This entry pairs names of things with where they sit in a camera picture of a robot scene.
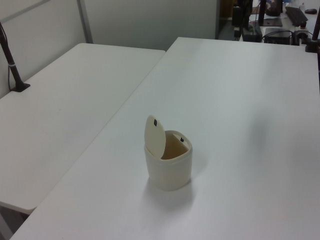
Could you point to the cream round trash bin lid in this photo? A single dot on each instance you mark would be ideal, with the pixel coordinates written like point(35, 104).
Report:
point(155, 140)

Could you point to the cream plastic trash bin body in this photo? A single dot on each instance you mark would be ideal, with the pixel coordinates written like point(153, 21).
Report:
point(170, 172)

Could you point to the black electronics box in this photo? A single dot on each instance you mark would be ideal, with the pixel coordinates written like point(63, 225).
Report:
point(251, 35)

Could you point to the black upright box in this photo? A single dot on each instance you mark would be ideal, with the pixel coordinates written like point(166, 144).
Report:
point(236, 16)

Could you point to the black monitor stand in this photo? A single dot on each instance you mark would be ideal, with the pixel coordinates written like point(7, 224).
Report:
point(262, 15)

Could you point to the white zip tie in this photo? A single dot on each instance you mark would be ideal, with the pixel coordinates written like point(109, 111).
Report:
point(11, 65)

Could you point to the red emergency stop button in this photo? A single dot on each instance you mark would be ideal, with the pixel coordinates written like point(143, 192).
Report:
point(303, 25)

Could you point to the black keyboard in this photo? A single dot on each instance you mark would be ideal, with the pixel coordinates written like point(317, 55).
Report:
point(297, 15)

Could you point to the black clamp pole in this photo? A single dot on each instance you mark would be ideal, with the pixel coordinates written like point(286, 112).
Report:
point(314, 37)

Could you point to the black computer mouse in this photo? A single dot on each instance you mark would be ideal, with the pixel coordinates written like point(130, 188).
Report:
point(310, 11)

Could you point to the grey metal partition post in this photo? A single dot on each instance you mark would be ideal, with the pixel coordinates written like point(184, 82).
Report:
point(86, 22)

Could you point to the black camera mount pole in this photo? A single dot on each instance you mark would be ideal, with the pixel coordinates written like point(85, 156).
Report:
point(13, 72)

